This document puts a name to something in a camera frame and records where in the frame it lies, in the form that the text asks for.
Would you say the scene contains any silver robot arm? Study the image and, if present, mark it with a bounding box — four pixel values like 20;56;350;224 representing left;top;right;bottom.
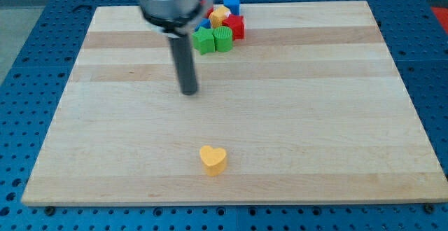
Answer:
137;0;214;38

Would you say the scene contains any yellow heart block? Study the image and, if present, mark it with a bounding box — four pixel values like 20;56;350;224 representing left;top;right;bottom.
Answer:
199;146;228;176

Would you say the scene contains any green star block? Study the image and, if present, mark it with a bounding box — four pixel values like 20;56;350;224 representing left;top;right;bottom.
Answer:
192;27;216;55

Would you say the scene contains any green cylinder block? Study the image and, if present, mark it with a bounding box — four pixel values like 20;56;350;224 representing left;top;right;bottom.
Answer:
213;26;233;53

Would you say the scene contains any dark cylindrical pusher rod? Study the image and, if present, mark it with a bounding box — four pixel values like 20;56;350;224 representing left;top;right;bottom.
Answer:
169;35;198;95

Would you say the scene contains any red star block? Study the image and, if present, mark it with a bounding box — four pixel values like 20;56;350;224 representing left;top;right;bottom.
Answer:
222;14;245;40

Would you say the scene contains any small blue block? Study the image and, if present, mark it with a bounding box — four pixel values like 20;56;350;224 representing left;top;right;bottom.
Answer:
195;18;211;32

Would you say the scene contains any yellow hexagon block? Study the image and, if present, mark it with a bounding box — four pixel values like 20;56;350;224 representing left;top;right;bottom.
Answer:
209;6;231;29

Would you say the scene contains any small red block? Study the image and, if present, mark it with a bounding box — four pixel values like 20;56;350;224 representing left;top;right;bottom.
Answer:
201;0;214;18

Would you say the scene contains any blue cube block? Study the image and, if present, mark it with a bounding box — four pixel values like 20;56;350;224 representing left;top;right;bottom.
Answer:
223;0;240;15

